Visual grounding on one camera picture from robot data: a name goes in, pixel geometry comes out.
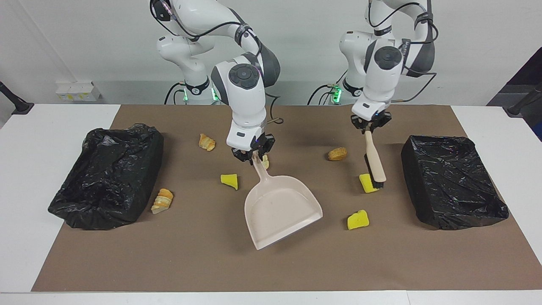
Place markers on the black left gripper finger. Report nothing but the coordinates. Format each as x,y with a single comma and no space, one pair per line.
384,117
358,123

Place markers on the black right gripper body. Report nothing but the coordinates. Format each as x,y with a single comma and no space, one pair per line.
254,148

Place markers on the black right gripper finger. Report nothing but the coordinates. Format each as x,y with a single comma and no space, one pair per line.
239,155
270,144

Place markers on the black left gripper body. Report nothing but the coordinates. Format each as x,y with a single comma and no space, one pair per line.
370,120

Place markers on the pale chip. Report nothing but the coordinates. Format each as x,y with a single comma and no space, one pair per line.
265,162

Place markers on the small yellow sponge wedge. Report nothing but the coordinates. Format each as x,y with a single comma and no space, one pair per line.
229,180

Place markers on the striped croissant bread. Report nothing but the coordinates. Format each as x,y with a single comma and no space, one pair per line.
207,142
162,201

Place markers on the brown bread roll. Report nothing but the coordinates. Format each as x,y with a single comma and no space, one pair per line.
337,153

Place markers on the beige hand brush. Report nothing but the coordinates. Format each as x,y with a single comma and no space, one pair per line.
374,161

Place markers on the yellow sponge with green pad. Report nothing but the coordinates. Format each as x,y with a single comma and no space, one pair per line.
366,184

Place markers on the beige plastic dustpan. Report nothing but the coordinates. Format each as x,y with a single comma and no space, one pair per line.
281,212

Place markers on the yellow sponge piece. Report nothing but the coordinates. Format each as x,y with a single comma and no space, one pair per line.
358,220

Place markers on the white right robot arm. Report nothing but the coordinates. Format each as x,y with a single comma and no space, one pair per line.
245,106

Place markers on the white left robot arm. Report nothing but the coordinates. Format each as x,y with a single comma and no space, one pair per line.
381,80

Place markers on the black bag-lined bin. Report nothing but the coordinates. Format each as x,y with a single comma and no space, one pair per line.
453,182
106,178

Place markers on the brown paper table mat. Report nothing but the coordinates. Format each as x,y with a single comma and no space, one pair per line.
211,262

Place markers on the black clamp stand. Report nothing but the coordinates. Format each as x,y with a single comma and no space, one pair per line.
19,106
518,108

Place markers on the dark partition panel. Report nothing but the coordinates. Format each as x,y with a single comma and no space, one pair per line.
529,72

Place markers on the white wall socket box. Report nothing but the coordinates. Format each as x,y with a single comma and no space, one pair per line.
78,91

